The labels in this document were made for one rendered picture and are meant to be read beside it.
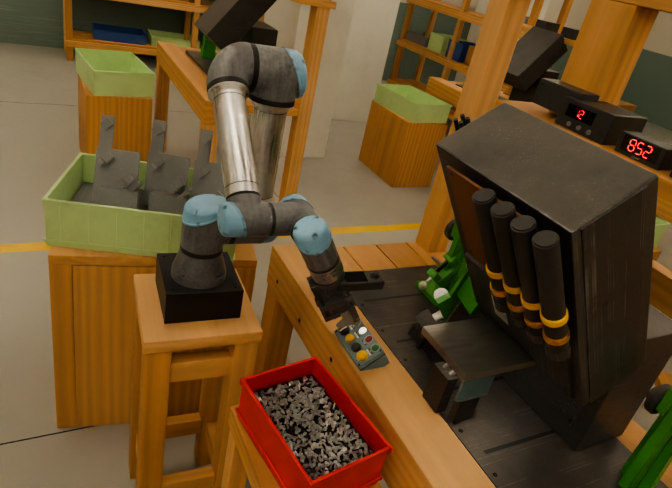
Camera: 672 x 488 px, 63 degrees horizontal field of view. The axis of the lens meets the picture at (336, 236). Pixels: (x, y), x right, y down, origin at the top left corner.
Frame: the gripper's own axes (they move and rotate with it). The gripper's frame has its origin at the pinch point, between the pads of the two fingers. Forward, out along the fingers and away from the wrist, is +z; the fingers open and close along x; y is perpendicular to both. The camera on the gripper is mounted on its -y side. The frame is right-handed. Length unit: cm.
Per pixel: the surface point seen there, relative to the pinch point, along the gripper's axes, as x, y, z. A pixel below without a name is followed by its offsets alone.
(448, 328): 15.4, -18.0, -4.0
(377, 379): 10.0, 1.3, 12.5
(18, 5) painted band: -675, 220, 54
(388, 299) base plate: -22.7, -11.8, 26.0
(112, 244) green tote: -68, 65, -2
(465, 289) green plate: 3.0, -27.9, 2.0
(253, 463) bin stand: 22.8, 34.0, 2.7
